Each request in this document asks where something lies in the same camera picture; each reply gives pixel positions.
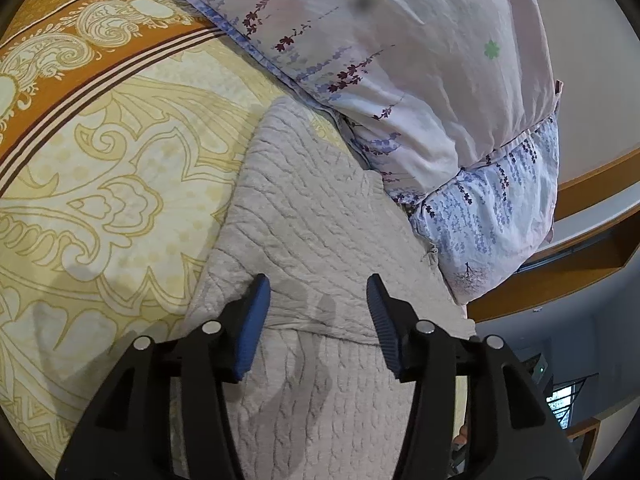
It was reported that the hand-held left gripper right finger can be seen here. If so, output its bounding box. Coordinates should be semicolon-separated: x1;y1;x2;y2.
366;274;585;480

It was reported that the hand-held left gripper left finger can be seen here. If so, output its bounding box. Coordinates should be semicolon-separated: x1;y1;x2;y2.
55;273;272;480

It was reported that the beige cable-knit sweater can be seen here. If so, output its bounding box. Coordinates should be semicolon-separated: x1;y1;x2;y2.
170;96;477;480

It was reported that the window with railing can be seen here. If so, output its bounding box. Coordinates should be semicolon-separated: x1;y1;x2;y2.
545;374;600;431

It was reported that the wooden headboard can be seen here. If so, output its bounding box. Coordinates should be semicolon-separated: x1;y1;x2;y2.
467;149;640;325

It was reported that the yellow patterned bed sheet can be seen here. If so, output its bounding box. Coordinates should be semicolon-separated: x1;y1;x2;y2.
0;0;368;480

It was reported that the floral lavender pillow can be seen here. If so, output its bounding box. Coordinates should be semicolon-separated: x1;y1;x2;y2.
122;0;563;306

